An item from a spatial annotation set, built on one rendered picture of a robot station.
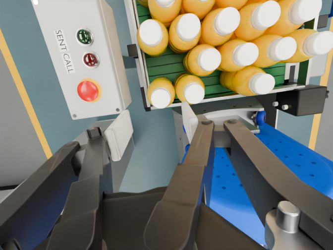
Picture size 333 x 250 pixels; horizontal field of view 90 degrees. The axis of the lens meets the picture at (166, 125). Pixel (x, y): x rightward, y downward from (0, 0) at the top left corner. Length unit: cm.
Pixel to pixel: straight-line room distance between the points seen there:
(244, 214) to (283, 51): 29
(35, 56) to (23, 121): 58
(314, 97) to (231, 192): 34
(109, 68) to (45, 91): 143
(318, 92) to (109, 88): 49
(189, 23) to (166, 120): 120
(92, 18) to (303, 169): 45
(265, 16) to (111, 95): 30
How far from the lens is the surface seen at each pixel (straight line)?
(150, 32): 33
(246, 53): 36
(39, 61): 171
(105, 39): 33
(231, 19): 35
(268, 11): 38
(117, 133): 16
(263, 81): 38
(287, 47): 40
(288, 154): 45
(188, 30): 33
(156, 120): 148
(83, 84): 33
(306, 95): 54
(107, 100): 33
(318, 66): 73
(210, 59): 34
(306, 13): 42
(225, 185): 33
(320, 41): 43
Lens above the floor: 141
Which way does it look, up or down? 70 degrees down
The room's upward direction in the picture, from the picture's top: 178 degrees clockwise
